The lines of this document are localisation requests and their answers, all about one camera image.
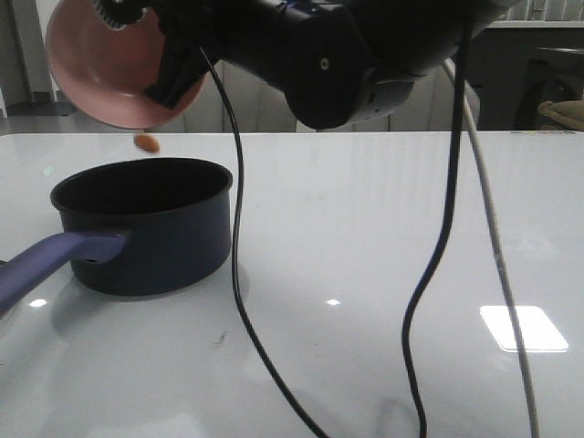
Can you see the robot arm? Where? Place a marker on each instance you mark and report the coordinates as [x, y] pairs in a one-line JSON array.
[[407, 39]]

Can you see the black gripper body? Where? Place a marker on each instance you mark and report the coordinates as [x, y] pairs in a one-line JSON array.
[[312, 52]]

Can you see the dark kitchen counter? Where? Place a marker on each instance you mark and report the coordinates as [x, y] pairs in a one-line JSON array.
[[515, 68]]

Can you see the left beige chair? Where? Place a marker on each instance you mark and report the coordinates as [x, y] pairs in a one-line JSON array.
[[257, 106]]

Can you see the dark blue saucepan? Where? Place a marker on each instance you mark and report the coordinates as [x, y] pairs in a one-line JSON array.
[[132, 229]]

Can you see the right beige chair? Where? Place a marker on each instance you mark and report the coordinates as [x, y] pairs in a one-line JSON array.
[[429, 106]]

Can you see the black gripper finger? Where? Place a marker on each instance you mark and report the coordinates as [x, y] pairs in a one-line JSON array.
[[119, 13], [179, 72]]

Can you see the orange ham slices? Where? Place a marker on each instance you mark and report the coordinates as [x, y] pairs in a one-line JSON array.
[[146, 142]]

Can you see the pink bowl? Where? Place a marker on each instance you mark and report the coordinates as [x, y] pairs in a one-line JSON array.
[[104, 72]]

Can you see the beige chair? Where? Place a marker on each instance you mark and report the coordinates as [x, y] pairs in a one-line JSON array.
[[257, 106], [429, 106]]

